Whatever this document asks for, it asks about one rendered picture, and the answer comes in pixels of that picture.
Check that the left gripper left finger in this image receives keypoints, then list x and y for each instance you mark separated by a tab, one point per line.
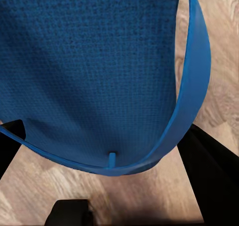
9	146

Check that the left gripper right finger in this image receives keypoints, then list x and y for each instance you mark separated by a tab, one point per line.
213	171

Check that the sandal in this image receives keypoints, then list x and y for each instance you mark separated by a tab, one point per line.
94	80

